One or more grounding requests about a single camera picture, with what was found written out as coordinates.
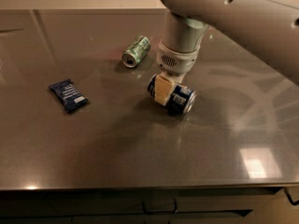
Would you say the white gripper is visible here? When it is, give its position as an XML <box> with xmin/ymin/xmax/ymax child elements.
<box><xmin>155</xmin><ymin>41</ymin><xmax>200</xmax><ymax>106</ymax></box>

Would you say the blue pepsi can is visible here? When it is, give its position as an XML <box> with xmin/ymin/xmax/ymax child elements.
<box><xmin>148</xmin><ymin>74</ymin><xmax>196</xmax><ymax>114</ymax></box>

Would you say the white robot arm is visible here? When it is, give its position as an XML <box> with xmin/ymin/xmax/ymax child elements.
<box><xmin>154</xmin><ymin>0</ymin><xmax>299</xmax><ymax>105</ymax></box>

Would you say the green soda can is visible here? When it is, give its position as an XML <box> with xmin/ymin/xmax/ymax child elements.
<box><xmin>121</xmin><ymin>35</ymin><xmax>151</xmax><ymax>68</ymax></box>

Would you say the dark blue snack packet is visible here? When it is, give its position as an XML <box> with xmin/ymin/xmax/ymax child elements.
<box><xmin>49</xmin><ymin>79</ymin><xmax>89</xmax><ymax>113</ymax></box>

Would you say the black drawer handle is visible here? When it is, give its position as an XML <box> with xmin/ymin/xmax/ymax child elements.
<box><xmin>142</xmin><ymin>199</ymin><xmax>178</xmax><ymax>215</ymax></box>

